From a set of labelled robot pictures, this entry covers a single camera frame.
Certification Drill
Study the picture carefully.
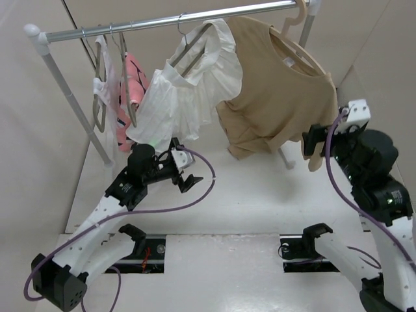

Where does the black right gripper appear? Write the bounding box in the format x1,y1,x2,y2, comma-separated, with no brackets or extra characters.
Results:
302,120,366,184

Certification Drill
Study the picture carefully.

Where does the beige t shirt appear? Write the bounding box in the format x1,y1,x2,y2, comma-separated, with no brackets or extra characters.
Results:
216,16,337,160

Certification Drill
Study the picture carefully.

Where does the beige wooden hanger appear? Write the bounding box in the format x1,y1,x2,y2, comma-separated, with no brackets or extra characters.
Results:
269,0,326,75

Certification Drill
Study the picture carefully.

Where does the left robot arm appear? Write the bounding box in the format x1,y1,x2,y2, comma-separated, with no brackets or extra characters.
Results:
23,138,202,311

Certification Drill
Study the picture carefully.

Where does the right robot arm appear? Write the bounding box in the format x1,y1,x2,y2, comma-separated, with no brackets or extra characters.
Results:
300,123,415,311

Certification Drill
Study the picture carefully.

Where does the grey hanger with blouse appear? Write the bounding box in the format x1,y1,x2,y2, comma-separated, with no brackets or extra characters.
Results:
170,12,212,78

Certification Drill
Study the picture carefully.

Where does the grey hanger with pink garment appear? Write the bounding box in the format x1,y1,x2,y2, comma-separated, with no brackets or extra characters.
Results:
116,32,137,128

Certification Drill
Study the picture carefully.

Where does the pink patterned garment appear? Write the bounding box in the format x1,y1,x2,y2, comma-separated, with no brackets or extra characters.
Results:
116,52,150,152

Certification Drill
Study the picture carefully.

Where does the white tank top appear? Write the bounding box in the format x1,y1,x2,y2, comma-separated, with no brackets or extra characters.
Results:
92,34,121,137

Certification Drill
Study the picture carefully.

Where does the white pleated blouse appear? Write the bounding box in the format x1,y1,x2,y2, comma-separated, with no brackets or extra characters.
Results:
126,19,243,153

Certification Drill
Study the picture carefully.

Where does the silver white clothes rack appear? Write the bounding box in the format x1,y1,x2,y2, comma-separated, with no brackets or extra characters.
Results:
23,0,322,169

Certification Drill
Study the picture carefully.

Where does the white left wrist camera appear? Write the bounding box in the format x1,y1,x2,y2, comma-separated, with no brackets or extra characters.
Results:
170,148,195,172

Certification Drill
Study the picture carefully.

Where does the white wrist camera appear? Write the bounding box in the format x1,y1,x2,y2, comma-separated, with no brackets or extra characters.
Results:
170,148,195,172
337,99,371,133

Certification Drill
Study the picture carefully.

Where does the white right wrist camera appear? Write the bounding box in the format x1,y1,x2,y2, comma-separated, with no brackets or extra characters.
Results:
337,99,371,133

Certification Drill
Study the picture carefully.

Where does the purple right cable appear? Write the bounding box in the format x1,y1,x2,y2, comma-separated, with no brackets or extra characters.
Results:
324,109,416,277

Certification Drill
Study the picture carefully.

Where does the purple cable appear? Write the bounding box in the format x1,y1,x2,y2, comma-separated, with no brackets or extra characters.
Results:
324,109,416,277
23,145,217,312

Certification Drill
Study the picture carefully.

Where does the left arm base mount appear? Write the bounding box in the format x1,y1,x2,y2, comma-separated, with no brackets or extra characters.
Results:
111,224,166,274

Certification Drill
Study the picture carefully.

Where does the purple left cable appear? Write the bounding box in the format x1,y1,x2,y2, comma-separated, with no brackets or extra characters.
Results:
23,145,217,312

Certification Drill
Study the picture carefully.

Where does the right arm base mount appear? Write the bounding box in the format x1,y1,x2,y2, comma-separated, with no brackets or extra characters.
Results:
278,223,339,273

